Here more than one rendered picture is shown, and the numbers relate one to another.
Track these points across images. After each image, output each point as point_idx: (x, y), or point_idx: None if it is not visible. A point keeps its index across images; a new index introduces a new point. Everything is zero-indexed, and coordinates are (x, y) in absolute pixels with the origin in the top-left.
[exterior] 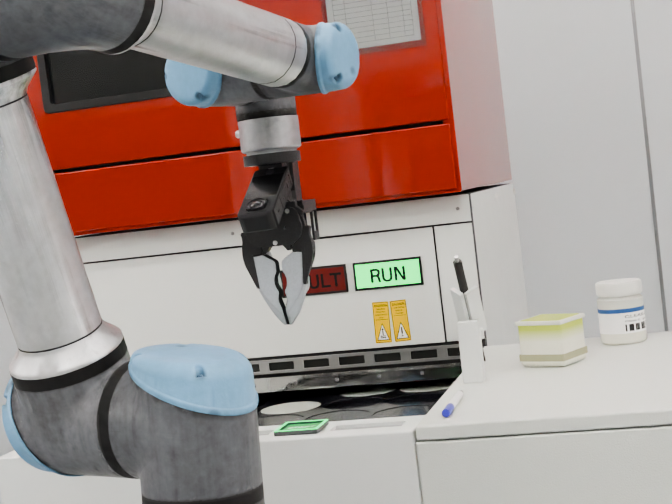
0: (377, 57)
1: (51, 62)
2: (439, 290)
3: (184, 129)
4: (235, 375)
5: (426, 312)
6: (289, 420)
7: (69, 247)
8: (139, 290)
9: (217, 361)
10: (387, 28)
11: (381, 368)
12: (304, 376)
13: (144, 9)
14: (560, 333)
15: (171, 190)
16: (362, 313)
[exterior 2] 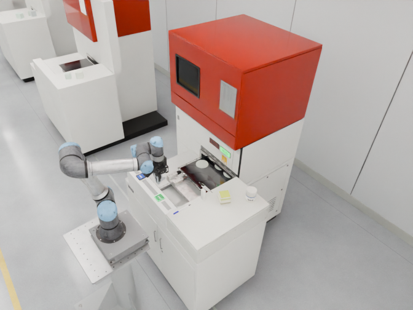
0: (226, 115)
1: (178, 73)
2: (232, 161)
3: (195, 103)
4: (107, 217)
5: (229, 163)
6: (193, 171)
7: (93, 186)
8: (190, 122)
9: (105, 214)
10: (228, 111)
11: (220, 166)
12: (209, 157)
13: (85, 177)
14: (220, 200)
15: (192, 112)
16: (220, 154)
